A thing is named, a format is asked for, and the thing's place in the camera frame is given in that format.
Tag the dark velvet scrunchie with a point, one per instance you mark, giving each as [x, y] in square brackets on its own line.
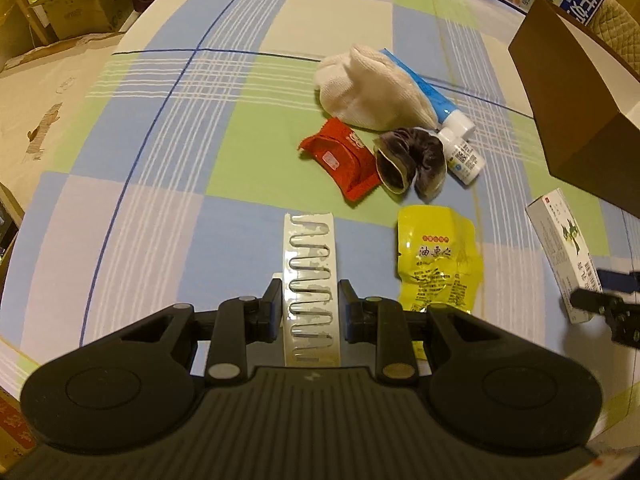
[425, 160]

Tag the white medicine box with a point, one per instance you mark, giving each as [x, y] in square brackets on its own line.
[560, 240]

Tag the brown storage box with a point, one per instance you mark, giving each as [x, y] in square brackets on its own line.
[565, 100]

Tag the clear strip of hairpins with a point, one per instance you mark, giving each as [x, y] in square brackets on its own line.
[310, 255]

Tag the plaid tablecloth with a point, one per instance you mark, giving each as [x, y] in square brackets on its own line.
[200, 160]

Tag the yellow snack packet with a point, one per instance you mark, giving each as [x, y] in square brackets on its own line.
[435, 255]

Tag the beige embroidered cloth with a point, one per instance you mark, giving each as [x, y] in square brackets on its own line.
[40, 100]

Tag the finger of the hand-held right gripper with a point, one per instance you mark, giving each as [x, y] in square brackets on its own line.
[610, 310]
[615, 280]

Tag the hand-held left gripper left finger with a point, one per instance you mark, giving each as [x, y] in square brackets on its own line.
[274, 310]

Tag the red fabric pouch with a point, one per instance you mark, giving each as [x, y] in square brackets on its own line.
[340, 160]

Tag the blue cream tube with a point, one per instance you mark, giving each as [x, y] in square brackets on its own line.
[440, 106]

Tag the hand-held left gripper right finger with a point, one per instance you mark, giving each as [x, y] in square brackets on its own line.
[346, 310]

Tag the small white bottle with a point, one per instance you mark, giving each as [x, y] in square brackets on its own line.
[465, 160]

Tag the quilted chair back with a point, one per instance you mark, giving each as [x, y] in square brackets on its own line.
[617, 35]

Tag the white folded towel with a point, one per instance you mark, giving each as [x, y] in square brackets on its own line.
[370, 90]

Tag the large cardboard box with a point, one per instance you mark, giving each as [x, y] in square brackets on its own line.
[75, 10]

